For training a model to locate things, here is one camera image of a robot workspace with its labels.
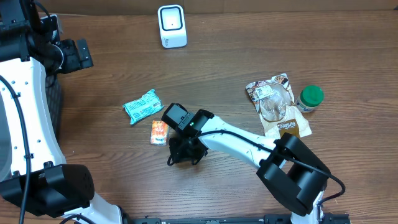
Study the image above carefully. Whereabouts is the green lid jar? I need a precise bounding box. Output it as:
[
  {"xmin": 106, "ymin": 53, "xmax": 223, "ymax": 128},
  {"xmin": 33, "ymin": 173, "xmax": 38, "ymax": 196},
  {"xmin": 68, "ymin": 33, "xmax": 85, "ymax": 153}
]
[{"xmin": 295, "ymin": 85, "xmax": 324, "ymax": 113}]

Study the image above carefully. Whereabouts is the orange white small box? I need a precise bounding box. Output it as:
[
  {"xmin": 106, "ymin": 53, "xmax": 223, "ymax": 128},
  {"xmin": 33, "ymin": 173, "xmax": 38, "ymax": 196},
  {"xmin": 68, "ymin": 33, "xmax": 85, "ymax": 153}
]
[{"xmin": 150, "ymin": 120, "xmax": 169, "ymax": 146}]

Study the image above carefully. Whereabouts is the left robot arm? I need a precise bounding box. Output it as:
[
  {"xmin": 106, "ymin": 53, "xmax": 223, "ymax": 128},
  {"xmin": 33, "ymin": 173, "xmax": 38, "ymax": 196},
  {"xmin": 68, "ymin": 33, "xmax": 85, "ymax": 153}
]
[{"xmin": 1, "ymin": 1, "xmax": 130, "ymax": 223}]

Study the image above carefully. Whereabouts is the white barcode scanner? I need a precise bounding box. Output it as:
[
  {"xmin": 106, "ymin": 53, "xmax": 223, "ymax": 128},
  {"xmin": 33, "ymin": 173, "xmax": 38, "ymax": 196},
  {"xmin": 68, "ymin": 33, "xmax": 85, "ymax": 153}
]
[{"xmin": 157, "ymin": 4, "xmax": 187, "ymax": 49}]

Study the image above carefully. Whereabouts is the teal snack packet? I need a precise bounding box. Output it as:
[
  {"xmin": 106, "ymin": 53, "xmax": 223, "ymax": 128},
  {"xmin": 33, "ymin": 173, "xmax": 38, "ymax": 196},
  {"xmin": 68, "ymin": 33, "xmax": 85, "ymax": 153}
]
[{"xmin": 123, "ymin": 89, "xmax": 164, "ymax": 125}]

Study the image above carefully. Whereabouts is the brown white snack bag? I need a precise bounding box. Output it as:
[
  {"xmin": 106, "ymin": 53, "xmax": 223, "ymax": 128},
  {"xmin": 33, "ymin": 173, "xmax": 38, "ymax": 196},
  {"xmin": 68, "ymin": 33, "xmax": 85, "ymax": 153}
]
[{"xmin": 246, "ymin": 73, "xmax": 312, "ymax": 139}]

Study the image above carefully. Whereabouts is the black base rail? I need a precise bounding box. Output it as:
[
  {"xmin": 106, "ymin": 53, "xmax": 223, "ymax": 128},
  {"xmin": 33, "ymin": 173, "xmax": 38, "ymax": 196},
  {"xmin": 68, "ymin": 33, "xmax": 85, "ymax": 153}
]
[{"xmin": 130, "ymin": 213, "xmax": 352, "ymax": 224}]

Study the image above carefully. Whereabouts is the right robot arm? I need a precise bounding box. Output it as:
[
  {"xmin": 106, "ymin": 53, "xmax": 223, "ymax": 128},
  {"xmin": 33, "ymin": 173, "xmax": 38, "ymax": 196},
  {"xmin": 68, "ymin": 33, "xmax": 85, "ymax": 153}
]
[{"xmin": 161, "ymin": 103, "xmax": 330, "ymax": 223}]

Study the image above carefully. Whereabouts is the grey plastic shopping basket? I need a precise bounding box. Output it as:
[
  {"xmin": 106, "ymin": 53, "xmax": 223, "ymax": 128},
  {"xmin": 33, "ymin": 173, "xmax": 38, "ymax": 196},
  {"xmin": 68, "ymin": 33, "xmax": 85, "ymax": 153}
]
[{"xmin": 1, "ymin": 81, "xmax": 66, "ymax": 180}]

